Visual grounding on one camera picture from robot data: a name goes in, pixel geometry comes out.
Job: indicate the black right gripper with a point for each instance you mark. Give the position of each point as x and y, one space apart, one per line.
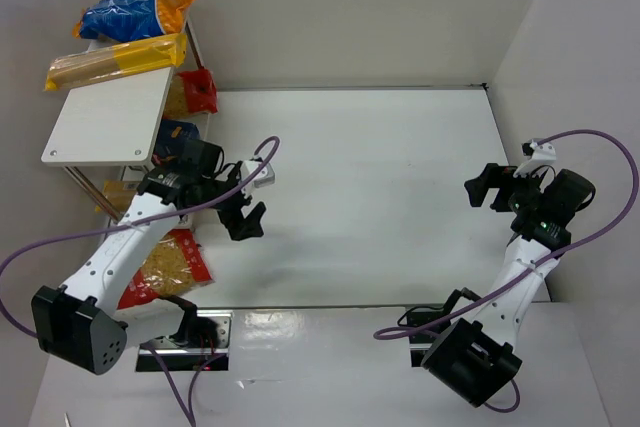
500 187

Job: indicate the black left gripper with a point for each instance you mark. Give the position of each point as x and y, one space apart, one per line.
232 212

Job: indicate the red fusilli pasta bag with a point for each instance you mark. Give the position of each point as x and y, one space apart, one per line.
174 266

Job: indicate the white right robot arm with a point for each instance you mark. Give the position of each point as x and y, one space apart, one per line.
475 355

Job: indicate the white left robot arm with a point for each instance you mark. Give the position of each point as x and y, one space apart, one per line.
80 322

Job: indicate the dark blue pasta box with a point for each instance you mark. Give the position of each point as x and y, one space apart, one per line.
171 139

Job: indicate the yellow pasta bag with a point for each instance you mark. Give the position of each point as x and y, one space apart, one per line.
120 193

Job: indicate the red pasta bag on shelf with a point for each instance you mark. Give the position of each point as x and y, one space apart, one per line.
191 93

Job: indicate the white metal shelf unit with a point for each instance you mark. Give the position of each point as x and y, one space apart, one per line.
108 124

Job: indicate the blue orange pasta bag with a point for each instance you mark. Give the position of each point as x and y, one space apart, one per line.
132 20

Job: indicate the yellow spaghetti packet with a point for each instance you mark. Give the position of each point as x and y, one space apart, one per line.
117 61

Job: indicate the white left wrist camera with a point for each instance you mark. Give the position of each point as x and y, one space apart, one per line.
255 177

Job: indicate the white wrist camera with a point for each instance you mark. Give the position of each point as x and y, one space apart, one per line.
255 177
539 157

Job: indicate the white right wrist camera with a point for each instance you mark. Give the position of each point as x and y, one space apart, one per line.
539 157

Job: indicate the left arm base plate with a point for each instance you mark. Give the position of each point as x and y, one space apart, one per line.
210 343

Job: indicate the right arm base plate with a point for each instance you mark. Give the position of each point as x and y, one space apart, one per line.
416 316

